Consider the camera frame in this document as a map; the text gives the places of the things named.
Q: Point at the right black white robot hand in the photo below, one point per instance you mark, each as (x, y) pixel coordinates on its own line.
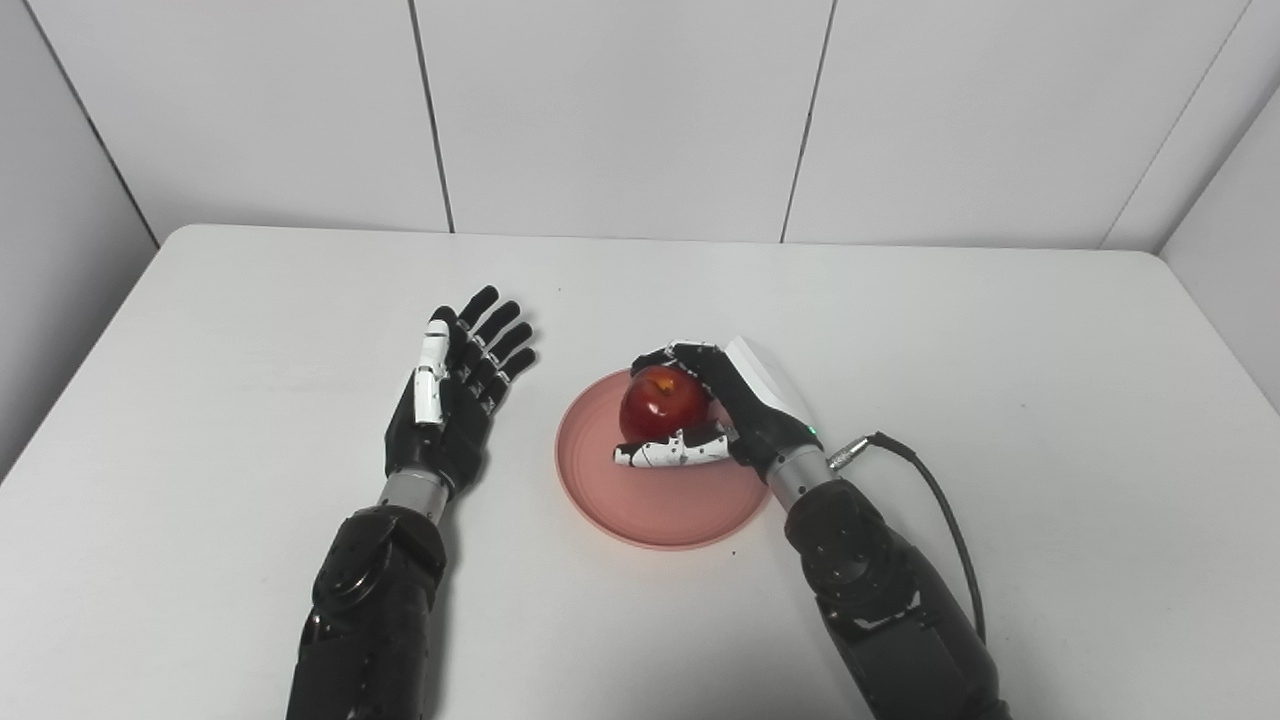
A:
(760, 410)

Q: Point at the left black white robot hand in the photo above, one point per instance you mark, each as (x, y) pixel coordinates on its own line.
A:
(455, 430)

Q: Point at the red apple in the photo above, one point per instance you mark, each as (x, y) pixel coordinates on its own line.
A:
(660, 405)

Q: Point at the pink plastic plate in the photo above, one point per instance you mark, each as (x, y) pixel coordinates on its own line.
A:
(650, 500)

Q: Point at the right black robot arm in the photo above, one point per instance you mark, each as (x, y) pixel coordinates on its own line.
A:
(880, 600)

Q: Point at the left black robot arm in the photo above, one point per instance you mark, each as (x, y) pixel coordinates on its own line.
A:
(375, 610)

